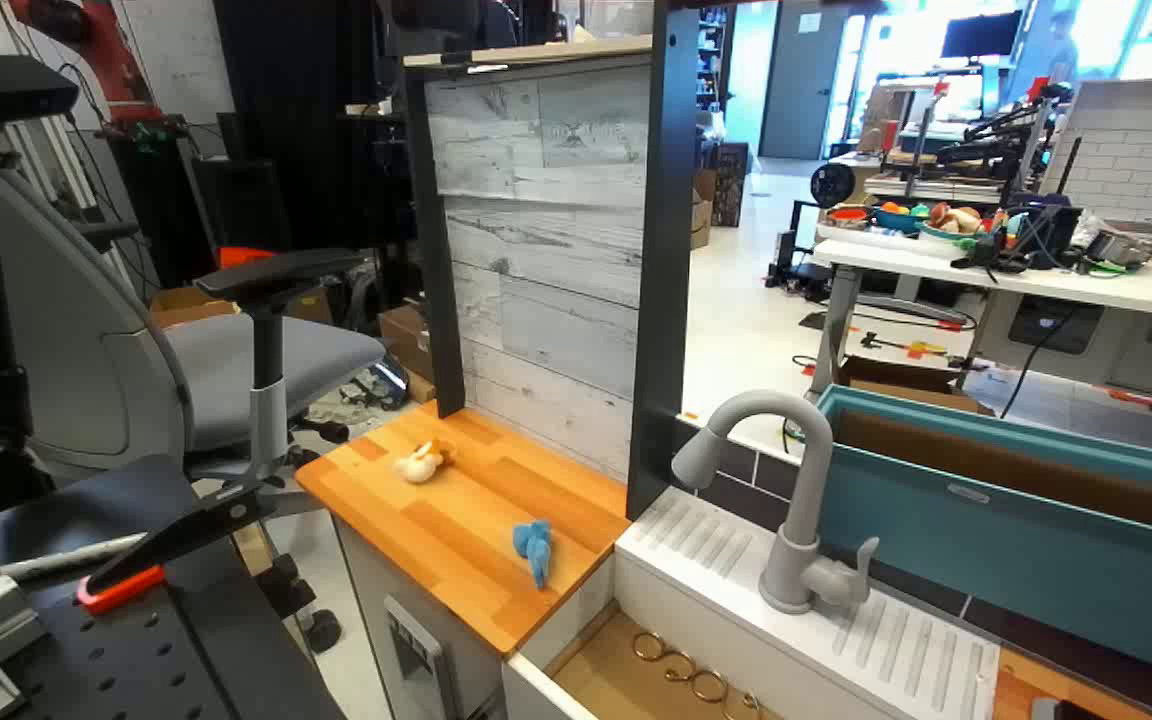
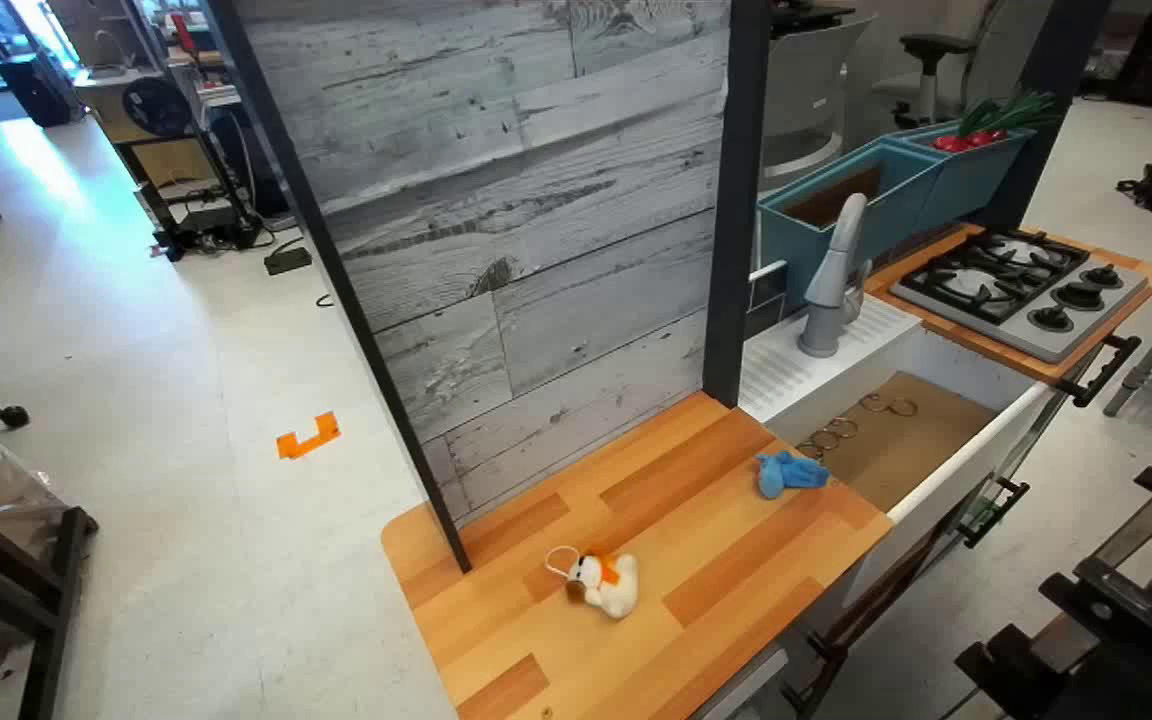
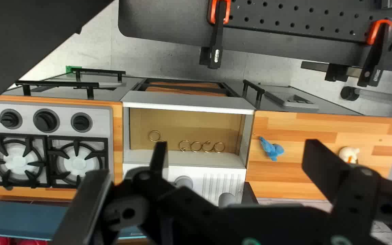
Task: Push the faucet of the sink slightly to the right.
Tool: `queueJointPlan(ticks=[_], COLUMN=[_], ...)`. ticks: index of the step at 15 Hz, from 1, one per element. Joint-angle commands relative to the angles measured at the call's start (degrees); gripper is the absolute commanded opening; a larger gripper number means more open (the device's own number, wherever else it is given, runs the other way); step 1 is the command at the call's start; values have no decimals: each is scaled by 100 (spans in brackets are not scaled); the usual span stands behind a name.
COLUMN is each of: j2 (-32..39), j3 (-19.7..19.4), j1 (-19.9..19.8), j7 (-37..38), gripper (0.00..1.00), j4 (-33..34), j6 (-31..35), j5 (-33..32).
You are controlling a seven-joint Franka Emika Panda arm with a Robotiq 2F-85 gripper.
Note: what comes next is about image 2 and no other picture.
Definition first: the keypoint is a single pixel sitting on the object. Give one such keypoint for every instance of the slanted black frame post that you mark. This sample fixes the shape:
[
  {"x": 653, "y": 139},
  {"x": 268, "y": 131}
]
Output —
[{"x": 336, "y": 265}]

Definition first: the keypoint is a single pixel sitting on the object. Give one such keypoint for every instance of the black storage rack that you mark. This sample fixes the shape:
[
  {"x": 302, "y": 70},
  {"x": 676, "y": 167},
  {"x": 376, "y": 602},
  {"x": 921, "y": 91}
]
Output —
[{"x": 181, "y": 146}]

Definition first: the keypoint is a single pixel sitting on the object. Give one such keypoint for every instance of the white toy kitchen cabinet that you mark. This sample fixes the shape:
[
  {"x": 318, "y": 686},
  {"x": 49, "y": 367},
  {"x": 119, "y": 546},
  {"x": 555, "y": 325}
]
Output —
[{"x": 876, "y": 566}]

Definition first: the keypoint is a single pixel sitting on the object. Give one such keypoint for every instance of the white toy kitchen sink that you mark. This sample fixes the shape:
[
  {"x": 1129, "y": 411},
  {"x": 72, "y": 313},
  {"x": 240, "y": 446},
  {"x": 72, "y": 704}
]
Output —
[{"x": 816, "y": 354}]

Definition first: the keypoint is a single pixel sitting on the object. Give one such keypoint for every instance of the grey toy stove top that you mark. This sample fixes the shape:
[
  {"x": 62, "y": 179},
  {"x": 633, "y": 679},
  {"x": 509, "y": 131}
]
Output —
[{"x": 1022, "y": 284}]

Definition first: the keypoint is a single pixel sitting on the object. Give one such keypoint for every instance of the teal planter box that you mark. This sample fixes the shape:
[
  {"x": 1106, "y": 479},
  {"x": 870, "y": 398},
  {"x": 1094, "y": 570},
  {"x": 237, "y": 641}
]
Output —
[{"x": 918, "y": 195}]

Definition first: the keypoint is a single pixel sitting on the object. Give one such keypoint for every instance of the grey office chair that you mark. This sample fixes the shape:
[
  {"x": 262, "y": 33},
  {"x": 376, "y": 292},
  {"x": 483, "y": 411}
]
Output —
[{"x": 958, "y": 60}]

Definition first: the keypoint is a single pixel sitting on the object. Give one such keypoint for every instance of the grey wood pattern backdrop panel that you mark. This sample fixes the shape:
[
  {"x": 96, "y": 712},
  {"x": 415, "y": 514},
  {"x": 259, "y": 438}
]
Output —
[{"x": 520, "y": 224}]

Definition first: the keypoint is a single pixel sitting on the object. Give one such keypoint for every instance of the wide black frame post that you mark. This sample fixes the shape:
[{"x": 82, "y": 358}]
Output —
[{"x": 740, "y": 202}]

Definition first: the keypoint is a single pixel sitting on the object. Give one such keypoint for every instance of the wooden kitchen countertop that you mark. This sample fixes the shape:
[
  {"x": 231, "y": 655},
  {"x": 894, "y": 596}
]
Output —
[{"x": 659, "y": 563}]

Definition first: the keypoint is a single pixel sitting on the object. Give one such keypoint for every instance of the red and green toy vegetables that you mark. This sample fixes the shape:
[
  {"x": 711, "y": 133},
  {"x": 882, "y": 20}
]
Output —
[{"x": 989, "y": 125}]

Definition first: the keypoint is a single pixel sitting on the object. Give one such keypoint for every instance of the wooden stove board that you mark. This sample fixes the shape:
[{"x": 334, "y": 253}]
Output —
[{"x": 1140, "y": 308}]

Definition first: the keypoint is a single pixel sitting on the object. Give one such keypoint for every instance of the small tan object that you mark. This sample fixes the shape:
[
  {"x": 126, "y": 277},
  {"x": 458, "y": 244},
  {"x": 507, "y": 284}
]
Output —
[{"x": 600, "y": 581}]

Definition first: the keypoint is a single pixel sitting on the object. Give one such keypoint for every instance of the grey toy sink faucet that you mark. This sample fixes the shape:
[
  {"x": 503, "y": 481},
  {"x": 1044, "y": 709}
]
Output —
[{"x": 834, "y": 272}]

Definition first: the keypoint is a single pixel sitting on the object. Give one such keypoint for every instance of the orange floor marker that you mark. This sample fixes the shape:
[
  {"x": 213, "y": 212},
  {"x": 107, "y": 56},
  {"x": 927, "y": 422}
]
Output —
[{"x": 309, "y": 438}]

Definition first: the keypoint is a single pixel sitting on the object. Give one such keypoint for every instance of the black metal stand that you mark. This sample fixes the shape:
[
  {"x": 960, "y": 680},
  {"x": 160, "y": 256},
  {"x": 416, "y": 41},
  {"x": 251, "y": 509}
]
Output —
[{"x": 1121, "y": 624}]

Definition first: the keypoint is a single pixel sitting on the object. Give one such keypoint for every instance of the blue toy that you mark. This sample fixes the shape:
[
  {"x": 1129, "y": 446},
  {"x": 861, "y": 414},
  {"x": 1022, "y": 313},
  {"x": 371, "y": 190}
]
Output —
[{"x": 785, "y": 473}]

